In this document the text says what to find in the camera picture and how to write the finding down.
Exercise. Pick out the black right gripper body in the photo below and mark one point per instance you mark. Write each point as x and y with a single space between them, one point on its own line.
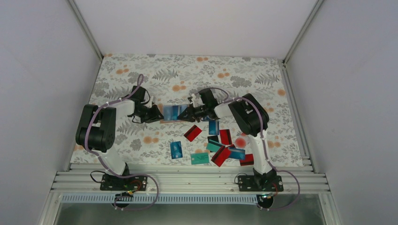
196 114

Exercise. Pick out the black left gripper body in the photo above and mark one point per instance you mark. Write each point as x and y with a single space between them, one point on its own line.
147 116

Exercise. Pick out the tan leather card holder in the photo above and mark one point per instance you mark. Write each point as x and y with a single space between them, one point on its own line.
172 115

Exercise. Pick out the blue striped card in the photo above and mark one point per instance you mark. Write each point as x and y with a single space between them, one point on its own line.
174 112

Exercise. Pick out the teal card pile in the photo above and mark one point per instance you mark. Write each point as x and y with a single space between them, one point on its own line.
199 158

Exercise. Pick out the blue card pile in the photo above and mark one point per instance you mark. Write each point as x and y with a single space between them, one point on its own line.
176 150

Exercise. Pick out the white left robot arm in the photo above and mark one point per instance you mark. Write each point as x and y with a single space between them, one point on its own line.
97 127

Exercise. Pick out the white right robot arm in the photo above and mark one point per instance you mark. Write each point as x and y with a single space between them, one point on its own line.
249 115

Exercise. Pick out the red card near wallet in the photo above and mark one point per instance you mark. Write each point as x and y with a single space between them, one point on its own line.
192 133

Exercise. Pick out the blue card middle upright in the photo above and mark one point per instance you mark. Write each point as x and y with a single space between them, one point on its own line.
214 127

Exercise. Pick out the black card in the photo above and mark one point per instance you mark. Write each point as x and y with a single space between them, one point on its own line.
213 138

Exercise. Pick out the teal green card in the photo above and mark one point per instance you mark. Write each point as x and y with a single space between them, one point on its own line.
214 146

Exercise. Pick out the red card centre upright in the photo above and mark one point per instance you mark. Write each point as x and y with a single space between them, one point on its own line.
225 137

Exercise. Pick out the red card lower centre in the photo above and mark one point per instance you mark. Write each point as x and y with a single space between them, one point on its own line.
220 156

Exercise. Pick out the light blue card right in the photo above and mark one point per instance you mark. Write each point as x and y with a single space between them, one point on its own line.
237 153

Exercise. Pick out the red card bottom right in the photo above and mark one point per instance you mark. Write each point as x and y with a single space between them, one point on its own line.
248 160

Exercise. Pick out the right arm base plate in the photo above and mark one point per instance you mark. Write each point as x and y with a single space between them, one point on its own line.
248 183

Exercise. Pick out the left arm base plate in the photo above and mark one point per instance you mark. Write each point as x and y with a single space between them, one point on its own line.
113 183

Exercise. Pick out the aluminium rail frame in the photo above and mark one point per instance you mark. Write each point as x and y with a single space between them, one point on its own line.
192 179

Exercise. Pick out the perforated grey cable tray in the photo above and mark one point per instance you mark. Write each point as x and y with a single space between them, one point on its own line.
161 198

